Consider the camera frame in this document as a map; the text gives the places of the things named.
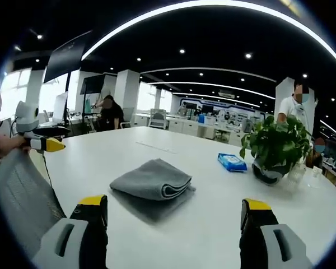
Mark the large black display screen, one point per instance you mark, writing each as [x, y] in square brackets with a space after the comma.
[64, 59]

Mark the blue wet wipes packet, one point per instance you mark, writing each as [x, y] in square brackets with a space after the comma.
[232, 162]

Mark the green potted plant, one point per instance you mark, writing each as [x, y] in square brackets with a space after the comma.
[274, 145]

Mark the grey towel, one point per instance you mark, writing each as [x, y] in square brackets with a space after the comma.
[151, 179]

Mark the curved ceiling light strip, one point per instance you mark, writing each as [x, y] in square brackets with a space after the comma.
[212, 11]

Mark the clear plastic bottle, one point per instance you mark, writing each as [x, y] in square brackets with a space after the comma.
[296, 175]

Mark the grey mesh office chair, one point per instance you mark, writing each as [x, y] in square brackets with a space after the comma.
[25, 196]

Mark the white office chair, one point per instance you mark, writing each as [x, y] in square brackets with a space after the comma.
[157, 120]

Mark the small black display screen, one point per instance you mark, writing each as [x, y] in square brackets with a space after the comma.
[93, 84]

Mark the person's left hand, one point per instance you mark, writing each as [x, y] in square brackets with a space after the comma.
[22, 144]

